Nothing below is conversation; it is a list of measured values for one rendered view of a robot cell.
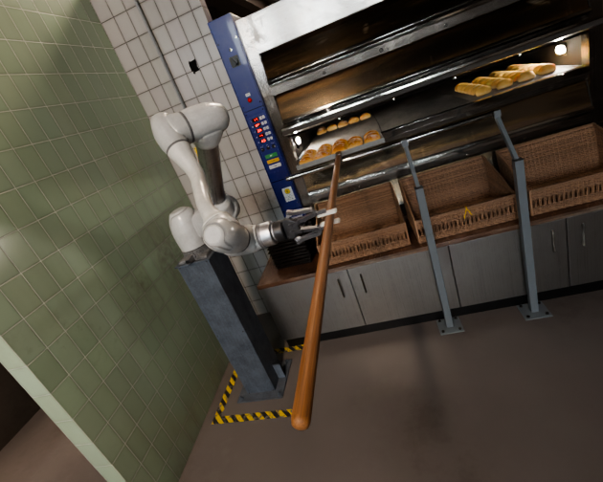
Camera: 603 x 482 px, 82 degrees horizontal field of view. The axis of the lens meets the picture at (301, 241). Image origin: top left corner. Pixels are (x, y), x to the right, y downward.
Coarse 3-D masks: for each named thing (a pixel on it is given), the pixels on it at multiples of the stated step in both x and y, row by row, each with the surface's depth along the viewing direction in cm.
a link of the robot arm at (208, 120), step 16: (192, 112) 141; (208, 112) 143; (224, 112) 148; (192, 128) 141; (208, 128) 144; (224, 128) 151; (208, 144) 151; (208, 160) 160; (208, 176) 169; (224, 192) 185; (224, 208) 187
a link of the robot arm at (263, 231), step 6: (264, 222) 127; (270, 222) 126; (258, 228) 124; (264, 228) 124; (270, 228) 124; (258, 234) 124; (264, 234) 123; (270, 234) 123; (258, 240) 124; (264, 240) 124; (270, 240) 124; (276, 240) 126; (264, 246) 126
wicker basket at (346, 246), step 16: (352, 192) 248; (368, 192) 245; (384, 192) 244; (320, 208) 254; (352, 208) 250; (368, 208) 248; (400, 208) 217; (320, 224) 247; (336, 224) 254; (352, 224) 252; (368, 224) 250; (384, 224) 246; (400, 224) 205; (320, 240) 231; (336, 240) 250; (352, 240) 213; (368, 240) 212; (384, 240) 211; (400, 240) 210; (336, 256) 219; (352, 256) 218
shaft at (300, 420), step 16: (336, 160) 191; (336, 176) 162; (336, 192) 143; (320, 256) 94; (320, 272) 86; (320, 288) 80; (320, 304) 75; (320, 320) 71; (320, 336) 67; (304, 352) 62; (304, 368) 59; (304, 384) 56; (304, 400) 53; (304, 416) 51
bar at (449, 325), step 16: (496, 112) 183; (448, 128) 190; (400, 144) 197; (512, 144) 176; (352, 160) 204; (512, 160) 174; (288, 176) 214; (416, 176) 188; (416, 192) 185; (528, 224) 184; (432, 240) 195; (528, 240) 188; (432, 256) 200; (528, 256) 192; (528, 272) 196; (528, 288) 201; (448, 304) 212; (528, 304) 208; (448, 320) 217
